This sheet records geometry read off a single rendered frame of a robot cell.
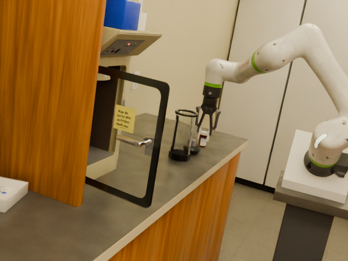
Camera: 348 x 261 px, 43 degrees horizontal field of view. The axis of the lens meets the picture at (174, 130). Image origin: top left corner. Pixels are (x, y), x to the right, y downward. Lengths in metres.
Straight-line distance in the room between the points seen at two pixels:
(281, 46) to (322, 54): 0.17
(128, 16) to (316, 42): 0.83
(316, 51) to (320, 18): 2.42
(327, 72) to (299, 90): 2.45
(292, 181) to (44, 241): 1.11
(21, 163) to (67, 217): 0.28
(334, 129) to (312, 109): 2.53
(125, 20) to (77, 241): 0.67
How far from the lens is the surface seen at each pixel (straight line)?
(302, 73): 4.34
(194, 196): 2.00
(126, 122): 1.37
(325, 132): 1.82
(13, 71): 1.52
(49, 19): 1.42
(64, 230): 1.33
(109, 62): 1.58
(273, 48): 1.85
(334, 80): 1.91
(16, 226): 1.34
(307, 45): 1.92
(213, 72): 2.21
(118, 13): 1.42
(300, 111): 4.37
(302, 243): 2.06
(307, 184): 1.98
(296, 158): 2.03
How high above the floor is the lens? 1.58
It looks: 14 degrees down
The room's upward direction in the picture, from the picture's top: 10 degrees clockwise
